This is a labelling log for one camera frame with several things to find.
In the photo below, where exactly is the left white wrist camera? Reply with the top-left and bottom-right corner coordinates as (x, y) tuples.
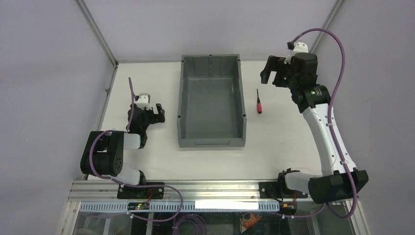
(135, 93), (152, 110)

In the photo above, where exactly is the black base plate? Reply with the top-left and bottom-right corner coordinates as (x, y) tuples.
(117, 182), (164, 200)
(258, 181), (308, 199)

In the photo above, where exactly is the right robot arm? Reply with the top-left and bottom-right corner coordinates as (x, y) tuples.
(260, 52), (369, 204)

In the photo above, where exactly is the right aluminium frame post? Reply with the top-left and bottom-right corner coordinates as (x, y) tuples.
(304, 0), (345, 63)

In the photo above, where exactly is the red handled screwdriver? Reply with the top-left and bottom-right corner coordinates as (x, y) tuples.
(256, 89), (262, 114)

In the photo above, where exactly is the left aluminium frame post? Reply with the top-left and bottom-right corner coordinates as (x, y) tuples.
(75, 0), (118, 67)

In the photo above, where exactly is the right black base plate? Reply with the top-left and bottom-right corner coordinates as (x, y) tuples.
(258, 181), (308, 199)

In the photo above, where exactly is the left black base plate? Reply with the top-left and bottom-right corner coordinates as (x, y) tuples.
(117, 182), (164, 200)

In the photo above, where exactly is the grey plastic bin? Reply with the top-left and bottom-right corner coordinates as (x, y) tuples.
(177, 54), (247, 148)

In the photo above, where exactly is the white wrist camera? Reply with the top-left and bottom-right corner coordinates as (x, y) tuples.
(135, 93), (152, 110)
(284, 42), (309, 64)

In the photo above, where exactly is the aluminium frame post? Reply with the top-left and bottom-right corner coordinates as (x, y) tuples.
(304, 0), (345, 63)
(75, 0), (118, 67)

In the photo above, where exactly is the aluminium front rail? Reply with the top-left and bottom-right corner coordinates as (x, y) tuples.
(68, 180), (274, 202)

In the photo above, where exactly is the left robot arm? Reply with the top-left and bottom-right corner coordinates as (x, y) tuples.
(80, 103), (165, 187)

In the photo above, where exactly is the white slotted cable duct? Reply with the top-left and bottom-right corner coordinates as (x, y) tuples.
(79, 200), (279, 213)

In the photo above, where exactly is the orange object under table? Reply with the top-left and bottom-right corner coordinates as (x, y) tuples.
(240, 212), (262, 234)

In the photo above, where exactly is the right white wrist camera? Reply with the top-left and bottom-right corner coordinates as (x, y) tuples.
(284, 42), (309, 64)

